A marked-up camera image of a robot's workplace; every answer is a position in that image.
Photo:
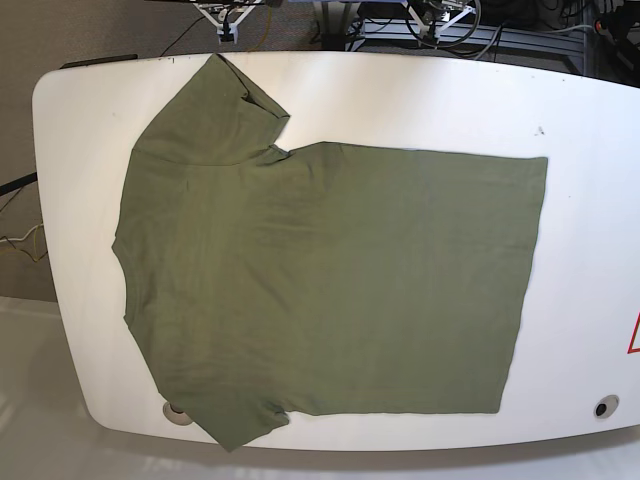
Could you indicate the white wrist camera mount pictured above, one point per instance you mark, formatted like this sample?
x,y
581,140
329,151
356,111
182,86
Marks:
x,y
442,24
226,16

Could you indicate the right table cable grommet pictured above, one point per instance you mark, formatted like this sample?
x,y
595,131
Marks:
x,y
606,407

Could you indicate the red triangle sticker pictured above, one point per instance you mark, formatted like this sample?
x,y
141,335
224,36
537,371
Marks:
x,y
634,345

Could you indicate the aluminium frame rail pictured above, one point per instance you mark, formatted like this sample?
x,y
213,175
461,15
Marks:
x,y
572,45

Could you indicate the left table cable grommet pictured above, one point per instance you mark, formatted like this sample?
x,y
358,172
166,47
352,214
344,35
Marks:
x,y
175,415

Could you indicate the table cable grommet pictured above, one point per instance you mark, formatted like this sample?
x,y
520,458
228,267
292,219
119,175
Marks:
x,y
606,407
175,415

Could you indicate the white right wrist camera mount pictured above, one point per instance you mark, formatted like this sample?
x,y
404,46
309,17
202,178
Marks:
x,y
226,16

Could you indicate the olive green T-shirt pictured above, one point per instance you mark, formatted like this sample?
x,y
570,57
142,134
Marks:
x,y
329,279

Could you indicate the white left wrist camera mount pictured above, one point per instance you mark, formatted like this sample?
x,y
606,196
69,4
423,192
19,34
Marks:
x,y
442,24

